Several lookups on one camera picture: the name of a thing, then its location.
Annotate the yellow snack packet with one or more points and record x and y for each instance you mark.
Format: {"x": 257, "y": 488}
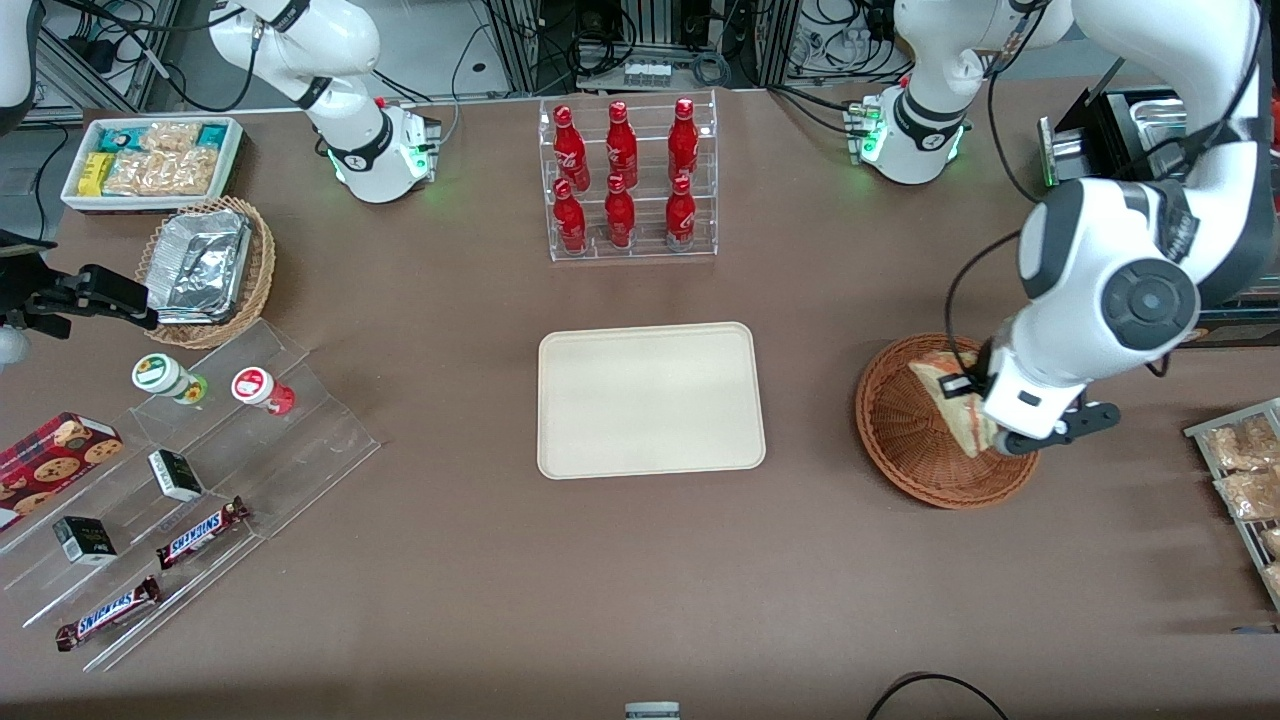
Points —
{"x": 95, "y": 174}

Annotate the green lidded cup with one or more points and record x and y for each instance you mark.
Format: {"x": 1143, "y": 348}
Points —
{"x": 158, "y": 374}

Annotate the red cookie box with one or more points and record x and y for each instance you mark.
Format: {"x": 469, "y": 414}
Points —
{"x": 50, "y": 465}

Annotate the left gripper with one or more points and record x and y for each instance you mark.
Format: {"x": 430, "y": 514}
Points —
{"x": 984, "y": 366}

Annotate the aluminium frame rack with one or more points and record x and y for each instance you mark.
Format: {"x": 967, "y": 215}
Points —
{"x": 520, "y": 40}

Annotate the small black box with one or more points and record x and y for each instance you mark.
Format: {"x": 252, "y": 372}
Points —
{"x": 85, "y": 540}
{"x": 175, "y": 475}

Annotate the white power strip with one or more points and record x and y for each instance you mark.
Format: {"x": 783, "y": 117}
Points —
{"x": 646, "y": 72}

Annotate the black yellow appliance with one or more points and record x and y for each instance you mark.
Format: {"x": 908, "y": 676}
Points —
{"x": 1105, "y": 135}

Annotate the red lidded cup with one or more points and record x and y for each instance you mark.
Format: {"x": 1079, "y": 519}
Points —
{"x": 255, "y": 387}

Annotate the small grey white device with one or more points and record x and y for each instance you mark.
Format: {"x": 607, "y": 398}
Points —
{"x": 652, "y": 711}

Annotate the Snickers chocolate bar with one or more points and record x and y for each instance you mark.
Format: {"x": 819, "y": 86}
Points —
{"x": 108, "y": 613}
{"x": 200, "y": 533}

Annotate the triangular sandwich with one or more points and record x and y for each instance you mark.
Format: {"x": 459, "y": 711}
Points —
{"x": 960, "y": 420}

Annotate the white rectangular snack bin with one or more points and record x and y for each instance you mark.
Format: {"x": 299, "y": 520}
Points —
{"x": 75, "y": 200}

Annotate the clear acrylic stepped display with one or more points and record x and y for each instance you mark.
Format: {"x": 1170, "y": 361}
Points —
{"x": 310, "y": 440}

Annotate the clear bagged pastry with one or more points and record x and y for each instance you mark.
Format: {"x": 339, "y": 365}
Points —
{"x": 1272, "y": 542}
{"x": 1274, "y": 578}
{"x": 1240, "y": 445}
{"x": 1250, "y": 495}

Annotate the clear acrylic bottle rack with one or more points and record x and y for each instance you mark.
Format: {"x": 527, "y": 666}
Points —
{"x": 645, "y": 250}

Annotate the red cola bottle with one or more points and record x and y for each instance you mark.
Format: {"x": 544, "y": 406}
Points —
{"x": 569, "y": 150}
{"x": 621, "y": 148}
{"x": 683, "y": 145}
{"x": 680, "y": 216}
{"x": 620, "y": 218}
{"x": 569, "y": 222}

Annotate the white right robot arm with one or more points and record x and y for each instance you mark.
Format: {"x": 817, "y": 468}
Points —
{"x": 360, "y": 150}

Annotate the steel appliance pan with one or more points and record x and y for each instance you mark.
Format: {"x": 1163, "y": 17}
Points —
{"x": 1160, "y": 120}

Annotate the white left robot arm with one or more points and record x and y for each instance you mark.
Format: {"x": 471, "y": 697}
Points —
{"x": 1150, "y": 300}

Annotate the clear cracker bag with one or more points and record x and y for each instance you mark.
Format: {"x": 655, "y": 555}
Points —
{"x": 160, "y": 173}
{"x": 170, "y": 137}

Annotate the cream plastic tray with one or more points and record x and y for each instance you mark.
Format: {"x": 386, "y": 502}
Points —
{"x": 650, "y": 400}

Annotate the aluminium foil tray stack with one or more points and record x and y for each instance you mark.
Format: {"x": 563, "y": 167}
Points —
{"x": 200, "y": 265}

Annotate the light wicker basket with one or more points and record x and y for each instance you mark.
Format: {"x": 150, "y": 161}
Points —
{"x": 262, "y": 270}

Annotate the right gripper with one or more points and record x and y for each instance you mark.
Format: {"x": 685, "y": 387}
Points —
{"x": 42, "y": 300}

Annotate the teal snack packet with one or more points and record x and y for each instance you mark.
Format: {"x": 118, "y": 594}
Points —
{"x": 212, "y": 135}
{"x": 122, "y": 138}

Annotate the brown round wicker basket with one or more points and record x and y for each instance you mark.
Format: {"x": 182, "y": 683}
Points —
{"x": 900, "y": 450}

